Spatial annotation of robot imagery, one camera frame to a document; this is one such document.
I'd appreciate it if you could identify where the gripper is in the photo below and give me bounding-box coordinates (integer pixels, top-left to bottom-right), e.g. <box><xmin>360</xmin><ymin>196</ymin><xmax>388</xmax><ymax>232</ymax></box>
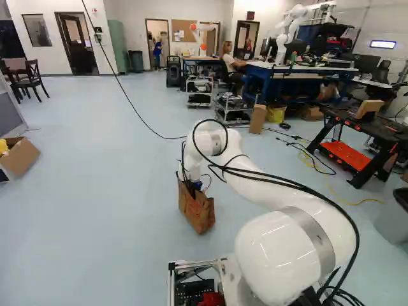
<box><xmin>186</xmin><ymin>178</ymin><xmax>205</xmax><ymax>194</ymax></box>

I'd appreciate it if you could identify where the brown paper grocery bag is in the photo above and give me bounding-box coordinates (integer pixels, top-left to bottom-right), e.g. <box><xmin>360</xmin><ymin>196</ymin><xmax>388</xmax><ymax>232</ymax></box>
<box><xmin>177</xmin><ymin>171</ymin><xmax>216</xmax><ymax>236</ymax></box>

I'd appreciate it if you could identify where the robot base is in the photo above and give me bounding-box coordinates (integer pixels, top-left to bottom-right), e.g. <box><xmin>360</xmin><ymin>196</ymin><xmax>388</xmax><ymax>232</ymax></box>
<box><xmin>168</xmin><ymin>256</ymin><xmax>366</xmax><ymax>306</ymax></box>

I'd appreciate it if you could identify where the yellow bag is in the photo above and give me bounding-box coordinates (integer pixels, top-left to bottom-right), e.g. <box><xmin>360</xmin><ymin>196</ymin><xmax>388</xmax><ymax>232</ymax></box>
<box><xmin>266</xmin><ymin>105</ymin><xmax>288</xmax><ymax>124</ymax></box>

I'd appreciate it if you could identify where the tall narrow cardboard box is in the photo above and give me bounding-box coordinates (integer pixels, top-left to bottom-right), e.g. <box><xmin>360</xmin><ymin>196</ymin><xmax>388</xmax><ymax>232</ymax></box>
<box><xmin>248</xmin><ymin>103</ymin><xmax>268</xmax><ymax>135</ymax></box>

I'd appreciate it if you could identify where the metal equipment cart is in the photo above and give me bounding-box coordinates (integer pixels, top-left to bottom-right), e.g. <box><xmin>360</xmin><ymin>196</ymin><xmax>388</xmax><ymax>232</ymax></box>
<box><xmin>186</xmin><ymin>74</ymin><xmax>214</xmax><ymax>109</ymax></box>

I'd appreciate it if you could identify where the black wheeled equipment case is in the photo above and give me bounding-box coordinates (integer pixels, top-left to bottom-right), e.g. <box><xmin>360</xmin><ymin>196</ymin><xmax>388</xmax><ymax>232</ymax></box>
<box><xmin>165</xmin><ymin>55</ymin><xmax>183</xmax><ymax>89</ymax></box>

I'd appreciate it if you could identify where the person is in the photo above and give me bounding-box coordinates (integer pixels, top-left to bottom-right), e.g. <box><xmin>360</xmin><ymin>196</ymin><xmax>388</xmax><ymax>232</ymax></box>
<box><xmin>221</xmin><ymin>40</ymin><xmax>249</xmax><ymax>97</ymax></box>

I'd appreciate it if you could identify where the blue workbench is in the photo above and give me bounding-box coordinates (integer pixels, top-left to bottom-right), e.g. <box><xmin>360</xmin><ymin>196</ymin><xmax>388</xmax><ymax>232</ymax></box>
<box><xmin>241</xmin><ymin>59</ymin><xmax>360</xmax><ymax>108</ymax></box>

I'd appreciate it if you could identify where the black and orange folding workbench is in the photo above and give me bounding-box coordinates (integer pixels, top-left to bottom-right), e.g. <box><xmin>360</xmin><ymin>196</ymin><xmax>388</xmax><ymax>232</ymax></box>
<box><xmin>305</xmin><ymin>104</ymin><xmax>408</xmax><ymax>189</ymax></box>

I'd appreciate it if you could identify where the open cardboard box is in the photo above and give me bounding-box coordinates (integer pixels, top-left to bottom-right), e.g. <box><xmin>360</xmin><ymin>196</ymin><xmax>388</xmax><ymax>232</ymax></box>
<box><xmin>0</xmin><ymin>136</ymin><xmax>41</xmax><ymax>181</ymax></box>

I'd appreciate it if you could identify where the white robot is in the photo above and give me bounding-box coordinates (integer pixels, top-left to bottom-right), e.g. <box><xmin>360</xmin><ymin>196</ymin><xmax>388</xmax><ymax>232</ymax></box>
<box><xmin>274</xmin><ymin>3</ymin><xmax>316</xmax><ymax>67</ymax></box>

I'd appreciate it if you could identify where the wooden block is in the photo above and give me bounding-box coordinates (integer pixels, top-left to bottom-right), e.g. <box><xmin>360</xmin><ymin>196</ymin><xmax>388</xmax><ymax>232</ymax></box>
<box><xmin>354</xmin><ymin>99</ymin><xmax>386</xmax><ymax>120</ymax></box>

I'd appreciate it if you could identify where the dark wooden chair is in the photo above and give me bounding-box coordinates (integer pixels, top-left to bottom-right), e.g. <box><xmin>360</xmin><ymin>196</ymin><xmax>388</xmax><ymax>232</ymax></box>
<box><xmin>11</xmin><ymin>59</ymin><xmax>51</xmax><ymax>104</ymax></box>

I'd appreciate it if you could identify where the low wire equipment cart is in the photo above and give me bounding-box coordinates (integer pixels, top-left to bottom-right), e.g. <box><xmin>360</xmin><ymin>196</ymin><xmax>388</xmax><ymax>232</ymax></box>
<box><xmin>214</xmin><ymin>91</ymin><xmax>252</xmax><ymax>124</ymax></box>

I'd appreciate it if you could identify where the black floor cable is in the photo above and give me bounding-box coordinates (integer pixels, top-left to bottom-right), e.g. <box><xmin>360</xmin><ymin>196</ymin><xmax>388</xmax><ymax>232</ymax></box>
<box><xmin>261</xmin><ymin>126</ymin><xmax>337</xmax><ymax>176</ymax></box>

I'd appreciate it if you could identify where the hanging black cable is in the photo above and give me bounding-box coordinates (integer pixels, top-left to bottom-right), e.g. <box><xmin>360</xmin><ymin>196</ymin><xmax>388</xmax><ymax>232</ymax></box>
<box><xmin>80</xmin><ymin>0</ymin><xmax>188</xmax><ymax>140</ymax></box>

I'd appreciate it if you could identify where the yellow floor cable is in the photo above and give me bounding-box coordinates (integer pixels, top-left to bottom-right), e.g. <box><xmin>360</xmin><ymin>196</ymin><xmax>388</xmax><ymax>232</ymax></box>
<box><xmin>298</xmin><ymin>149</ymin><xmax>386</xmax><ymax>207</ymax></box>

